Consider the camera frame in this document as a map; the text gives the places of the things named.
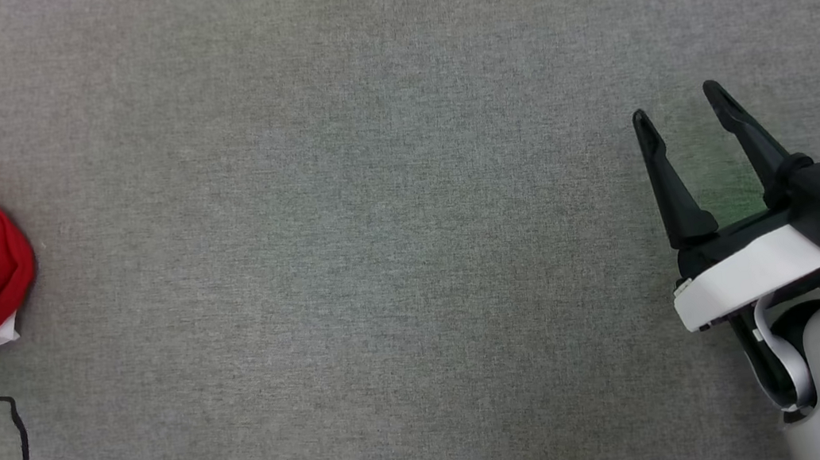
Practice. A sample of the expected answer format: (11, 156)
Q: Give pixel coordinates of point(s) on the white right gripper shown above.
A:
(753, 270)

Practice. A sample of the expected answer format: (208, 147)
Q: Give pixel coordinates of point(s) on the grey fabric sofa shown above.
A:
(347, 239)

